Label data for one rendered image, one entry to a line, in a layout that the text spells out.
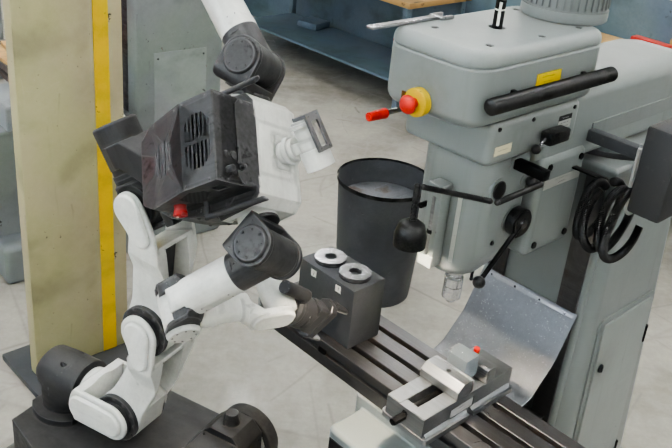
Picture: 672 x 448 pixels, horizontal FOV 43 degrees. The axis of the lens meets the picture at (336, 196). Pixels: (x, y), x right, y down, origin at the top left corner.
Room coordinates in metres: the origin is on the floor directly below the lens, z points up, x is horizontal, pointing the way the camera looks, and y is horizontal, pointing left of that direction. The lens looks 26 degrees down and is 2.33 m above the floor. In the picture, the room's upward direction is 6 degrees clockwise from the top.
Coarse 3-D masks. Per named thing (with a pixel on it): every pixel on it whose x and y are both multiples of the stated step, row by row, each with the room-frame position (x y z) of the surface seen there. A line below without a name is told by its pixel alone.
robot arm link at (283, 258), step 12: (276, 240) 1.56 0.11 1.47; (288, 240) 1.62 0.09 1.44; (276, 252) 1.55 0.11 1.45; (288, 252) 1.59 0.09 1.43; (228, 264) 1.58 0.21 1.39; (264, 264) 1.53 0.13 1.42; (276, 264) 1.56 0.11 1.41; (288, 264) 1.59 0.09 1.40; (240, 276) 1.56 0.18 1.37; (252, 276) 1.56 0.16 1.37; (264, 276) 1.57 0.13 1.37; (276, 276) 1.59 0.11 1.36; (240, 288) 1.57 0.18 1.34
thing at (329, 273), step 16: (304, 256) 2.10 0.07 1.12; (320, 256) 2.09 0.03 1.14; (336, 256) 2.11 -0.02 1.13; (304, 272) 2.08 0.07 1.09; (320, 272) 2.04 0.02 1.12; (336, 272) 2.03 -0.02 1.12; (352, 272) 2.04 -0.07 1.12; (368, 272) 2.03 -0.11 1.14; (320, 288) 2.03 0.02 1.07; (336, 288) 1.99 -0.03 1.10; (352, 288) 1.96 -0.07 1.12; (368, 288) 1.98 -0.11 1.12; (352, 304) 1.95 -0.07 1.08; (368, 304) 1.99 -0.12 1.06; (336, 320) 1.98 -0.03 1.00; (352, 320) 1.95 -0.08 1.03; (368, 320) 1.99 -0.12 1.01; (336, 336) 1.98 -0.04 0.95; (352, 336) 1.95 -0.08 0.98; (368, 336) 2.00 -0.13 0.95
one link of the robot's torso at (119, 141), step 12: (120, 120) 1.91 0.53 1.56; (132, 120) 1.93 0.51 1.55; (96, 132) 1.90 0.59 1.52; (108, 132) 1.89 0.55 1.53; (120, 132) 1.89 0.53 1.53; (132, 132) 1.91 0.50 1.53; (144, 132) 1.94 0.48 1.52; (108, 144) 1.89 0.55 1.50; (120, 144) 1.86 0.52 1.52; (132, 144) 1.87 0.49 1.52; (108, 156) 1.88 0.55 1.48; (120, 156) 1.86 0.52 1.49; (132, 156) 1.84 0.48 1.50; (120, 168) 1.86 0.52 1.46; (132, 168) 1.84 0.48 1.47; (120, 180) 1.86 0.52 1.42; (156, 228) 1.83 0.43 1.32
